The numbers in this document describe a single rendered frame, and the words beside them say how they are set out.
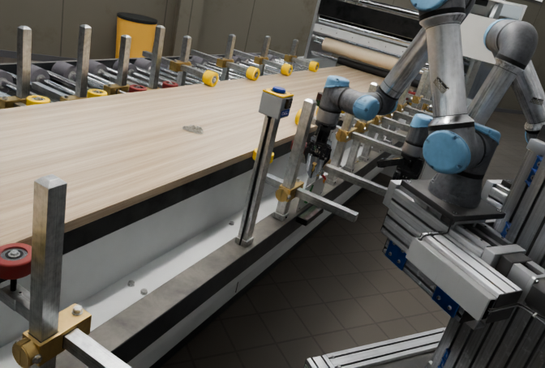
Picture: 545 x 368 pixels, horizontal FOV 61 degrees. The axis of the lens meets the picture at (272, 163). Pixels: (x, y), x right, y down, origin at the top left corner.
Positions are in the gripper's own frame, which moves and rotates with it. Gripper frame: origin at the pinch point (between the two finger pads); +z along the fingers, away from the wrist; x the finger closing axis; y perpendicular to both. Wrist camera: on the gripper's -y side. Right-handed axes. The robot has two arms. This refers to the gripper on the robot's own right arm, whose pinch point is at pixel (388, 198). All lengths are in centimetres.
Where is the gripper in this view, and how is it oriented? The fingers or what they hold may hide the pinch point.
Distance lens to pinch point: 188.9
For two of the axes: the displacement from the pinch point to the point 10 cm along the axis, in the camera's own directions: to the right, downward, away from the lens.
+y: 8.5, 3.6, -3.9
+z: -2.2, 9.0, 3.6
